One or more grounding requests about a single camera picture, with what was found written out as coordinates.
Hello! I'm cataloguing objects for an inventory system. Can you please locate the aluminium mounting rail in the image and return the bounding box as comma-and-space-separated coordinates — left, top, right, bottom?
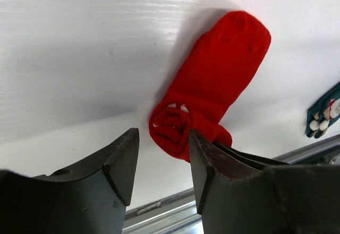
123, 131, 339, 233

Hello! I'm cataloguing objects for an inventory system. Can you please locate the dark green sock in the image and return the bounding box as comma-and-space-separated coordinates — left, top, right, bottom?
305, 82, 339, 139

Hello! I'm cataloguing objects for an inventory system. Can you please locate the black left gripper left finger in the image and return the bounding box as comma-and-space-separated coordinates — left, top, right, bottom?
1, 128, 139, 233

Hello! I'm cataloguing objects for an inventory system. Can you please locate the red sock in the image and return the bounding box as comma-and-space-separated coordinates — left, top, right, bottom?
149, 11, 271, 161

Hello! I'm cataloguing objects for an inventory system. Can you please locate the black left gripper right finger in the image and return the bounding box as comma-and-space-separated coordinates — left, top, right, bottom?
189, 130, 339, 233

